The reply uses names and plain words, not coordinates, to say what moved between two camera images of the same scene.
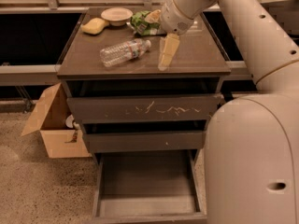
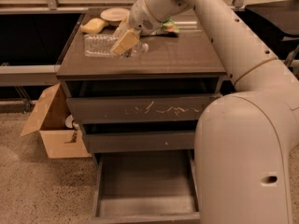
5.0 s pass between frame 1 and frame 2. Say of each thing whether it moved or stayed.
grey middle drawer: stayed
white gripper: moved
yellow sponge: stayed
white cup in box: stayed
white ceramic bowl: stayed
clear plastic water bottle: moved
